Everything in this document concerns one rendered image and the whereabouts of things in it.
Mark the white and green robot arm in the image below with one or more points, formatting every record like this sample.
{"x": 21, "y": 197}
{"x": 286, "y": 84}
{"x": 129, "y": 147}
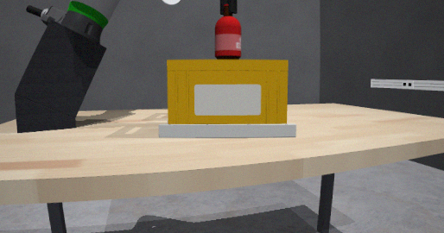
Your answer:
{"x": 86, "y": 17}

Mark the yellow crate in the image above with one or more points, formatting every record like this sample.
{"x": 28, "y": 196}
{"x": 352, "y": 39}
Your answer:
{"x": 228, "y": 92}

